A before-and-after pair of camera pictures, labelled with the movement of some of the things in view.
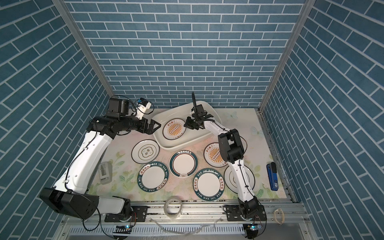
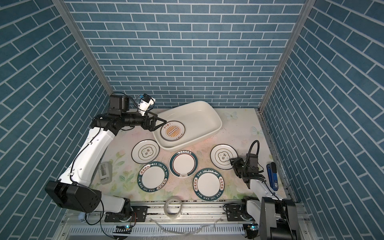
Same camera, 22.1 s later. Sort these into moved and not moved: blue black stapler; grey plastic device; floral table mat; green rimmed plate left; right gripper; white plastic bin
Moved: right gripper
Not moved: blue black stapler; white plastic bin; green rimmed plate left; grey plastic device; floral table mat
